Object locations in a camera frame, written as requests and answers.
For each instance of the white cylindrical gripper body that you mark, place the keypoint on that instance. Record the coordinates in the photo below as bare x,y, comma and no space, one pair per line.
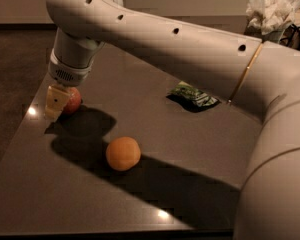
69,73

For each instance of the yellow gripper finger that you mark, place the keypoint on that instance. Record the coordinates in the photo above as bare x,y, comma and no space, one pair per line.
56,99

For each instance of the red apple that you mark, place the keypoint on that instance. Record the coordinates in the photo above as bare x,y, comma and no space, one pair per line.
74,102

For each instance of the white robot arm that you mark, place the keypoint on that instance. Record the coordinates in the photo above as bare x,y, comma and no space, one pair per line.
259,77

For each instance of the orange fruit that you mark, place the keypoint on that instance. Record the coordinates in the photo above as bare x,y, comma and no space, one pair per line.
123,153

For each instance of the green chip bag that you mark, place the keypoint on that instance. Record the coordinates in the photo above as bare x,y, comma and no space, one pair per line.
193,95

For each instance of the metal cup with tissues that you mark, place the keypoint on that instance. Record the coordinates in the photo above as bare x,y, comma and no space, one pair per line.
268,19

